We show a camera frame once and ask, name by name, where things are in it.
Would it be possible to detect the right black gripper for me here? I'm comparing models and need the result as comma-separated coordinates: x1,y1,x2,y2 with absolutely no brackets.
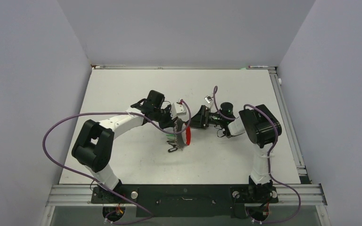
186,105,225,129

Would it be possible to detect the grey red keyring holder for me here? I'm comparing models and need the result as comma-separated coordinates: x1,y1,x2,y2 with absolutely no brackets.
173,119,191,150

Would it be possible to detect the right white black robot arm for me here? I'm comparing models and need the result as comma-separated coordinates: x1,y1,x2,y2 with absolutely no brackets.
190,102,282,203

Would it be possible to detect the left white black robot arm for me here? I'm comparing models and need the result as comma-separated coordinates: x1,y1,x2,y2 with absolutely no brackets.
72,90,186,202

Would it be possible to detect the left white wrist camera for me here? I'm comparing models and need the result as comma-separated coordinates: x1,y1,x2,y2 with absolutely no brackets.
170,99,188,120

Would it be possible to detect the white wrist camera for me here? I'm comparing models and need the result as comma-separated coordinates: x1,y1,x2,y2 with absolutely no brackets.
170,99,188,120
204,96,213,105

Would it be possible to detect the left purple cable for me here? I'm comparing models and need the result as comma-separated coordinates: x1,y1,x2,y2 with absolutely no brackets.
42,99,191,225

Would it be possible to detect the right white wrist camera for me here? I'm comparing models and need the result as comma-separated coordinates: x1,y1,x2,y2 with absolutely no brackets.
204,96,213,105

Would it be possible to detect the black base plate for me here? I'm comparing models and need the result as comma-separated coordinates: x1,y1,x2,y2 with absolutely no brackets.
90,184,279,219

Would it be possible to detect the aluminium back rail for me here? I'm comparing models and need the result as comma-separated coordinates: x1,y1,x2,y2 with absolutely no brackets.
91,65,277,71

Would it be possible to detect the aluminium rail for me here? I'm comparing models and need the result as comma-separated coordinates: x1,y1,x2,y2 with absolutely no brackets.
91,65,277,71
268,66,312,184
46,184,327,207

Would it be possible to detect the aluminium right side rail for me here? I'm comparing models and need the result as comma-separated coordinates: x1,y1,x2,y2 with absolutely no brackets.
268,66,312,184

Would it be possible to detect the aluminium front rail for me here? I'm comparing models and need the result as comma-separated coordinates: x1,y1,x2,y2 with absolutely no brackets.
46,184,327,207

